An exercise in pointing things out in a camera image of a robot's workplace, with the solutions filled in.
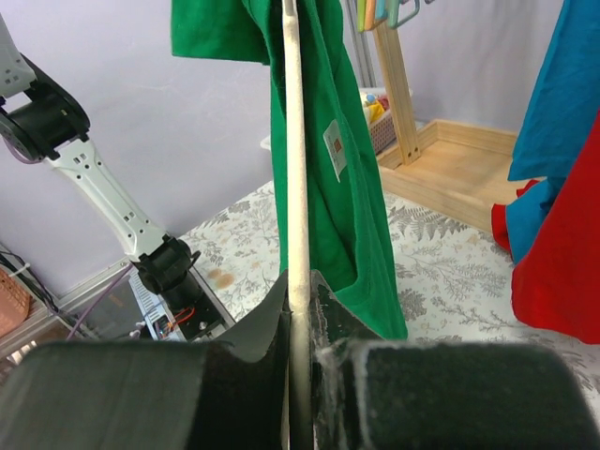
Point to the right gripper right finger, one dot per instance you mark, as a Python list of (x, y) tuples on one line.
[(373, 393)]

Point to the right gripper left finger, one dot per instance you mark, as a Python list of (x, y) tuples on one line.
[(225, 393)]

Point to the cream white hanger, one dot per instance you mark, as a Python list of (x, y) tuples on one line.
[(301, 428)]

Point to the green t shirt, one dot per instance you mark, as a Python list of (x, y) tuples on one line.
[(349, 239)]

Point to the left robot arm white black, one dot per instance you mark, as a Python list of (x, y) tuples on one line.
[(53, 128)]

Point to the red t shirt hanging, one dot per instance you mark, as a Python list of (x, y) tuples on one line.
[(555, 285)]

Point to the blue t shirt hanging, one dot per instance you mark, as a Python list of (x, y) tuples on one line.
[(558, 120)]

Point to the teal plastic hanger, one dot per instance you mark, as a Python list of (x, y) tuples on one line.
[(400, 12)]

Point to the blue plastic hanger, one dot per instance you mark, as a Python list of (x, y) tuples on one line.
[(380, 10)]

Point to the orange plastic hanger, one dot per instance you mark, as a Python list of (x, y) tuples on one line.
[(370, 14)]

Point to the green plastic hanger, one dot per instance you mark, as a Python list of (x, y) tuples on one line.
[(361, 6)]

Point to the floral table cloth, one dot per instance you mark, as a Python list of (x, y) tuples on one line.
[(453, 280)]

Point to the wooden clothes rack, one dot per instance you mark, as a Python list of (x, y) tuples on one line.
[(456, 169)]

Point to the left white plastic basket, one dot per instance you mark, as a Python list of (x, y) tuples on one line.
[(382, 132)]

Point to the patterned cream cloth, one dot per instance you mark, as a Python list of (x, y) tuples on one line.
[(373, 108)]

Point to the dark red cloth in basket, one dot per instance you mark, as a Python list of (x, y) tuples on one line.
[(384, 101)]

